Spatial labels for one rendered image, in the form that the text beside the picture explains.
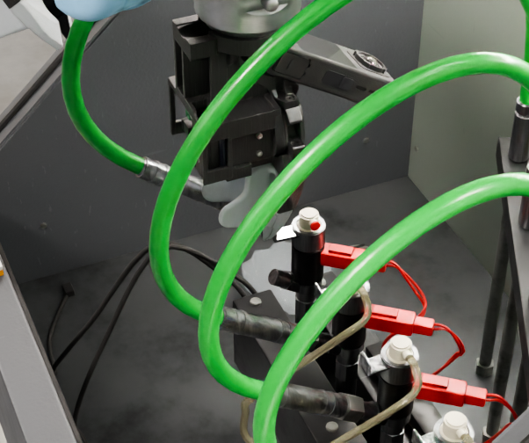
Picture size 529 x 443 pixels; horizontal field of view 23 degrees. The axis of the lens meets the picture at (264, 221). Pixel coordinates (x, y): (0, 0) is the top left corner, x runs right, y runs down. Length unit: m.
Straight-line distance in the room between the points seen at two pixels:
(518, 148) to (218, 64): 0.32
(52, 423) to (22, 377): 0.06
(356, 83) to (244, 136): 0.09
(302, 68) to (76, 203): 0.49
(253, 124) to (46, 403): 0.34
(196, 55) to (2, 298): 0.41
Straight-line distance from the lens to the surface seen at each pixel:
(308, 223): 1.04
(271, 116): 0.92
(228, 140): 0.92
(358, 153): 1.48
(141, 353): 1.31
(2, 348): 1.17
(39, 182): 1.33
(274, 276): 1.08
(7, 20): 1.10
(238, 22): 0.87
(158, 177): 1.03
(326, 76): 0.94
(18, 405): 1.12
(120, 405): 1.27
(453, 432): 0.90
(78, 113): 0.98
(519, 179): 0.76
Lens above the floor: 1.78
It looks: 40 degrees down
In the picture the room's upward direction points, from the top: straight up
